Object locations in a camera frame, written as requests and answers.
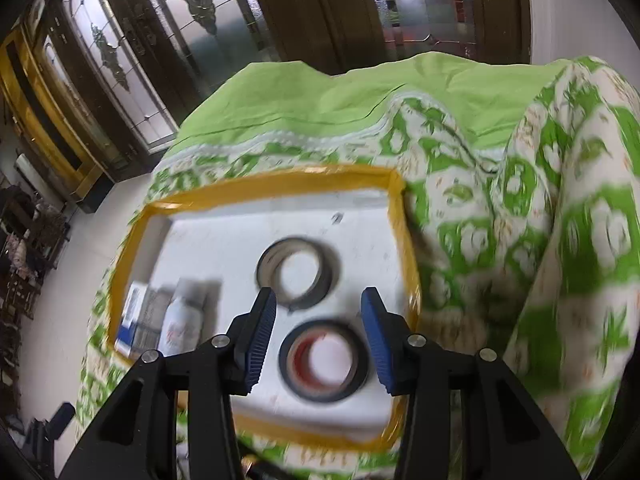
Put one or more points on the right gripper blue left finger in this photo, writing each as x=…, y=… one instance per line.
x=254, y=337

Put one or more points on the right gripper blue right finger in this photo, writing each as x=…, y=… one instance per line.
x=385, y=333

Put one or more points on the black tape roll red core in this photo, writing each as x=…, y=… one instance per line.
x=323, y=361

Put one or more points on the grey white plastic bottle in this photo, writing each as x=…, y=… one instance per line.
x=183, y=320

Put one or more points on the black tape roll white core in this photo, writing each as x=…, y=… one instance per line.
x=298, y=270

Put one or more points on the white tray with yellow tape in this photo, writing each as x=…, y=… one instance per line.
x=316, y=236

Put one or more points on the grey small box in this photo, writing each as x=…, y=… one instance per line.
x=150, y=320

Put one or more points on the blue white small box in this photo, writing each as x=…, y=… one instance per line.
x=130, y=326

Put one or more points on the green patterned quilt cover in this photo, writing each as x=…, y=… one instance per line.
x=523, y=191

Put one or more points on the dark wooden shelf furniture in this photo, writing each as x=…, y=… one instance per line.
x=32, y=235

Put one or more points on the gold framed cabinet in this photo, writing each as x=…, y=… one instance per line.
x=46, y=126

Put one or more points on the wooden stained glass doors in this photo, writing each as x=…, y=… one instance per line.
x=130, y=71

